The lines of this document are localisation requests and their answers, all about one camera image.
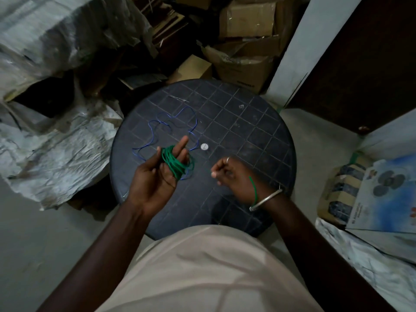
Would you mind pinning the person's right hand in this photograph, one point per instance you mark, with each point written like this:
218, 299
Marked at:
239, 181

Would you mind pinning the beige shirt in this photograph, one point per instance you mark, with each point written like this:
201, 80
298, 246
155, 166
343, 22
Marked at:
208, 272

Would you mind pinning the plastic-wrapped bundle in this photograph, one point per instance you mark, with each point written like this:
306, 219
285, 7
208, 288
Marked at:
58, 32

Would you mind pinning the round black plastic stool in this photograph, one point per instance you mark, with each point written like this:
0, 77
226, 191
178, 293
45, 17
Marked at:
234, 133

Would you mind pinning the person's right forearm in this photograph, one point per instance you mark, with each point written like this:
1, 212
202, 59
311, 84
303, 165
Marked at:
318, 256

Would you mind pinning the stack of flat cardboard sheets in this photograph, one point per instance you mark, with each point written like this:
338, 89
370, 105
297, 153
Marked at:
165, 19

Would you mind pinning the tall brown cardboard box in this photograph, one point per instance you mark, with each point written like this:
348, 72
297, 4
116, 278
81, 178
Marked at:
289, 22

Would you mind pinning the person's right fingers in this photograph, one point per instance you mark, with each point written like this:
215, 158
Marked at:
221, 167

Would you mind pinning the dark brown door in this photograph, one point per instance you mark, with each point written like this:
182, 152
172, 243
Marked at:
364, 55

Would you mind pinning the thin metal needle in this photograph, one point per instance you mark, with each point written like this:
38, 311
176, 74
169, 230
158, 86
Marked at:
178, 98

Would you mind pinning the crumpled white woven sack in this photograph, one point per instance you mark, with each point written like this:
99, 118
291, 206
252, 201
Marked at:
55, 149

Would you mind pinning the closed brown cardboard box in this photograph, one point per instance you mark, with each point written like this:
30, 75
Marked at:
247, 19

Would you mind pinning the person's left thumb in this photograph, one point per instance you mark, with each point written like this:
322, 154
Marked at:
152, 161

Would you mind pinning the large open cardboard box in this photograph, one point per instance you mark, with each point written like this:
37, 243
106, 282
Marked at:
247, 64

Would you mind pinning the silver bangle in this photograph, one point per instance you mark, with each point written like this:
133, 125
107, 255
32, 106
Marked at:
267, 199

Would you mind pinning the person's left forearm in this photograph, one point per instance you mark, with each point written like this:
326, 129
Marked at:
107, 250

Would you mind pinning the small silver coin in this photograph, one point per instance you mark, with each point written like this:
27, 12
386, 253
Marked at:
204, 146

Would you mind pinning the small tan cardboard box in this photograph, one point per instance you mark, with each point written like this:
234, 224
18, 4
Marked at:
191, 69

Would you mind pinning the person's left hand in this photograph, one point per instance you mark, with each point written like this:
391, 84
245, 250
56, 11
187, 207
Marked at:
149, 181

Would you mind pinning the blue white fan box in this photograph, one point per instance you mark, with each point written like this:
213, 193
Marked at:
386, 198

